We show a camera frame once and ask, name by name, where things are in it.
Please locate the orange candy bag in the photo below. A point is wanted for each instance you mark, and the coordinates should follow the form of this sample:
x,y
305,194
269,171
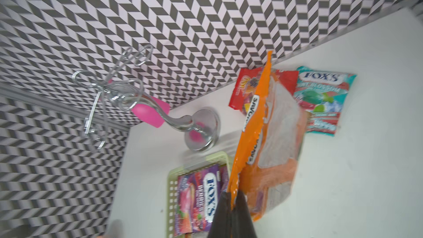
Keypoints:
x,y
268,152

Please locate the light green plastic basket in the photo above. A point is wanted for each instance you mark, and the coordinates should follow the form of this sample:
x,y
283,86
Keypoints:
x,y
220,158

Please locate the green Fox's candy bag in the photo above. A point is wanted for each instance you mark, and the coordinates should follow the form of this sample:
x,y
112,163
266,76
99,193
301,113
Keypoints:
x,y
323,94

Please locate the silver metal glass rack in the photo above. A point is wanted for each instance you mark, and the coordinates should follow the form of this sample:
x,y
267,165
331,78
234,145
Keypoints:
x,y
201,129

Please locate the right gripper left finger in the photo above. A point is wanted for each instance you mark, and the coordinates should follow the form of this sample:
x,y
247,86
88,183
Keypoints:
x,y
221,225

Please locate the red candy bag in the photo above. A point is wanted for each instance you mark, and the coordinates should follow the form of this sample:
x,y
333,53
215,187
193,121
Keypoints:
x,y
248,81

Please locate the pink plastic wine glass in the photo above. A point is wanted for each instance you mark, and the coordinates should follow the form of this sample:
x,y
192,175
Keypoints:
x,y
130,96

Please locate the purple candy bag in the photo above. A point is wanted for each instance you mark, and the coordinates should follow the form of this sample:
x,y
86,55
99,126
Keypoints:
x,y
197,196

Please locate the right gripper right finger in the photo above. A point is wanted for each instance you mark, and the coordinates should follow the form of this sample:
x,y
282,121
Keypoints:
x,y
242,224

